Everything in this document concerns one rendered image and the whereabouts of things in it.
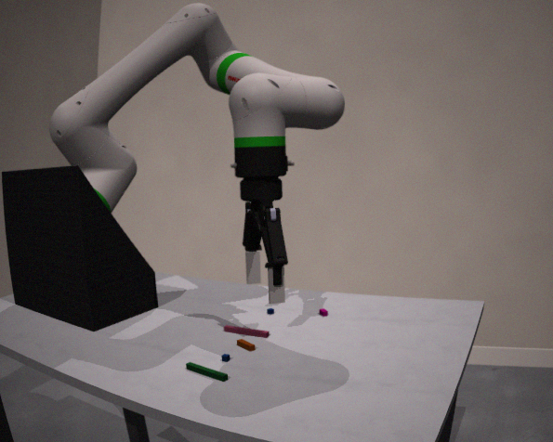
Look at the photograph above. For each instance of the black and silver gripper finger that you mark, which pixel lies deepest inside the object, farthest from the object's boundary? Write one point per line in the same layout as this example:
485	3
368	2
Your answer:
272	236
252	245

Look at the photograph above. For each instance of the orange rod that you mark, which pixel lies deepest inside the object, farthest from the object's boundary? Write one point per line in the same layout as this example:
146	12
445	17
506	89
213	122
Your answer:
248	346

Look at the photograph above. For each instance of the dark green rod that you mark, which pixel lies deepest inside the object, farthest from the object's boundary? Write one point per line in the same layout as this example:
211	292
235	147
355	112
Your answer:
207	372

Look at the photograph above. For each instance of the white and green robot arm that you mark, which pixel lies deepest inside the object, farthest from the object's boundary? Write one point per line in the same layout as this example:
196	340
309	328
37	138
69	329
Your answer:
261	105

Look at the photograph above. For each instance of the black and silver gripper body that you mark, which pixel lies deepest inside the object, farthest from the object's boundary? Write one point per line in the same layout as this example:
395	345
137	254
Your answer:
261	194

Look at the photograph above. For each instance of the pink rod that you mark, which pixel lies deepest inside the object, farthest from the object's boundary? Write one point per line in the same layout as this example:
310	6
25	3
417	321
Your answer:
246	331

